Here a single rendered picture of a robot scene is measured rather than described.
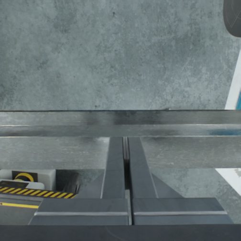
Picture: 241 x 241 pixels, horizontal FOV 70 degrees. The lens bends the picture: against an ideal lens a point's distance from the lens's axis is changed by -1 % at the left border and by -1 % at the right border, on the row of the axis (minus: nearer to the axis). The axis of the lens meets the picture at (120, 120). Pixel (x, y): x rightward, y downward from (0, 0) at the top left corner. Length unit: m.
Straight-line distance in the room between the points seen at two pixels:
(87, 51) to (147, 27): 0.31
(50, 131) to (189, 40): 0.87
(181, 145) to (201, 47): 0.85
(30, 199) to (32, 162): 0.67
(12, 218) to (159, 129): 0.86
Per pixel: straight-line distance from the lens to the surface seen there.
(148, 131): 0.17
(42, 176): 1.02
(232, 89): 0.46
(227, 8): 0.96
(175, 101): 0.97
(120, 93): 0.92
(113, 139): 0.15
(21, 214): 0.93
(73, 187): 0.98
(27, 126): 0.19
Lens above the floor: 0.91
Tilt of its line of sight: 74 degrees down
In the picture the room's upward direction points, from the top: 180 degrees clockwise
